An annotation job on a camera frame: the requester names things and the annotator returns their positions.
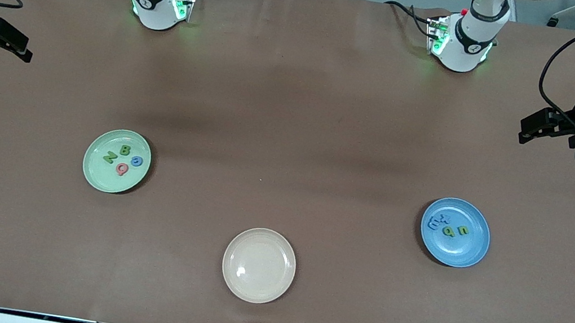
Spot white chair leg with caster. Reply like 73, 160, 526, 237
547, 0, 575, 31

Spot light green plate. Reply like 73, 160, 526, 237
79, 124, 156, 199

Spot blue plate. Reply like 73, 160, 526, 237
415, 193, 496, 272

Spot brown table mat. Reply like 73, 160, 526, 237
0, 0, 575, 323

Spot beige plate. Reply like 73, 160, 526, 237
217, 223, 302, 309

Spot black left arm base cable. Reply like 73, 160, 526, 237
380, 0, 437, 38

